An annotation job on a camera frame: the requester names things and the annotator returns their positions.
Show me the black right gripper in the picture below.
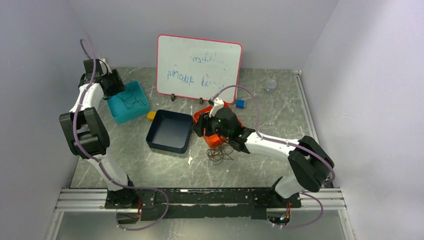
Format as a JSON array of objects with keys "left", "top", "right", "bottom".
[{"left": 191, "top": 108, "right": 231, "bottom": 140}]

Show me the orange plastic bin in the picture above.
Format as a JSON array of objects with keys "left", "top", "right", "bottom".
[{"left": 193, "top": 100, "right": 243, "bottom": 148}]

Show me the navy blue tray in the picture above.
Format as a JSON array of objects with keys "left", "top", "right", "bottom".
[{"left": 145, "top": 109, "right": 194, "bottom": 154}]

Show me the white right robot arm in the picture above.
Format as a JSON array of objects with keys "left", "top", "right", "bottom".
[{"left": 192, "top": 107, "right": 334, "bottom": 207}]

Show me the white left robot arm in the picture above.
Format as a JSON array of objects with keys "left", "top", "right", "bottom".
[{"left": 59, "top": 58, "right": 129, "bottom": 191}]

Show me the blue cube block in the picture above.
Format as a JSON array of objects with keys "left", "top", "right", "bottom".
[{"left": 235, "top": 99, "right": 247, "bottom": 109}]

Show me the teal plastic bin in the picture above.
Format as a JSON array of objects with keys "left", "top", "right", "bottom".
[{"left": 106, "top": 81, "right": 151, "bottom": 125}]

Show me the yellow block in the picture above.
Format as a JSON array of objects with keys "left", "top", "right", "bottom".
[{"left": 146, "top": 111, "right": 156, "bottom": 121}]

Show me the clear plastic cup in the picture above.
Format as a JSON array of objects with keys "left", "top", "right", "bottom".
[{"left": 264, "top": 79, "right": 278, "bottom": 94}]

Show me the red framed whiteboard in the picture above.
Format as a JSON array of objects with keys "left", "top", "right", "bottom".
[{"left": 156, "top": 34, "right": 243, "bottom": 104}]

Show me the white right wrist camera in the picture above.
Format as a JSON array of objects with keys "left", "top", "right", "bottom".
[{"left": 209, "top": 97, "right": 225, "bottom": 118}]

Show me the brown thin cable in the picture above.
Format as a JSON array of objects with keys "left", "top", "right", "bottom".
[{"left": 205, "top": 142, "right": 235, "bottom": 166}]

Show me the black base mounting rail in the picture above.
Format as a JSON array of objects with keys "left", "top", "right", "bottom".
[{"left": 103, "top": 187, "right": 301, "bottom": 221}]

